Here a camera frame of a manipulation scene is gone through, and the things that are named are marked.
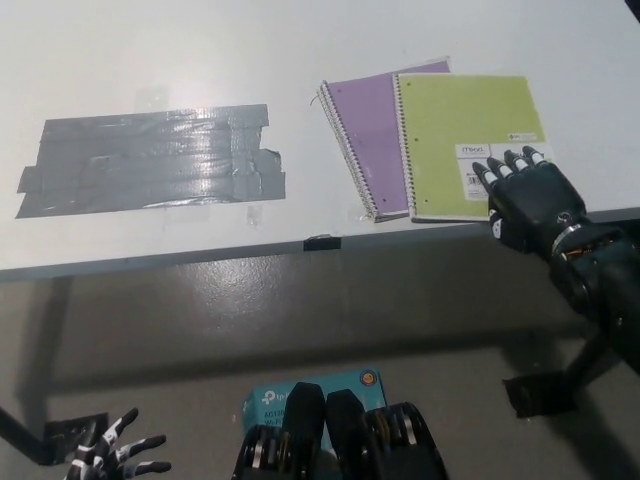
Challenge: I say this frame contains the green Mead spiral notebook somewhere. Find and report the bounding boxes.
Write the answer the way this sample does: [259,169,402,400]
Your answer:
[393,73,556,225]

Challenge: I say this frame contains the black robot body blocks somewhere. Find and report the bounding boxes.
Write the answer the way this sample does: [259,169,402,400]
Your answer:
[230,382,449,480]

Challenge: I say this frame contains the teal TP-Link box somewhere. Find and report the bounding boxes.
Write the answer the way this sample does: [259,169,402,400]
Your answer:
[242,368,390,441]

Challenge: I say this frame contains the black floor tape patch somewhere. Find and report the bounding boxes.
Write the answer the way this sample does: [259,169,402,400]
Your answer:
[502,372,589,419]
[43,412,110,466]

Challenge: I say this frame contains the purple spiral notebook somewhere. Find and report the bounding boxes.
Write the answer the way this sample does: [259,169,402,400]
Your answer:
[316,59,454,225]

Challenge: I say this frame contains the grey duct tape patch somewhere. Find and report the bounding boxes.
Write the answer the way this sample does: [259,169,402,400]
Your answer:
[14,103,287,220]

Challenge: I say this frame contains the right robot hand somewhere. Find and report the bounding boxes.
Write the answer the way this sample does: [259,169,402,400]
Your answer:
[472,144,589,254]

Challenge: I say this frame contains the small black tape strip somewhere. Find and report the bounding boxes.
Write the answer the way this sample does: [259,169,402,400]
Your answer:
[303,235,343,252]

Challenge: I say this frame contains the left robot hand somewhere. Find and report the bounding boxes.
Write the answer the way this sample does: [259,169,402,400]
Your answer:
[62,407,174,480]

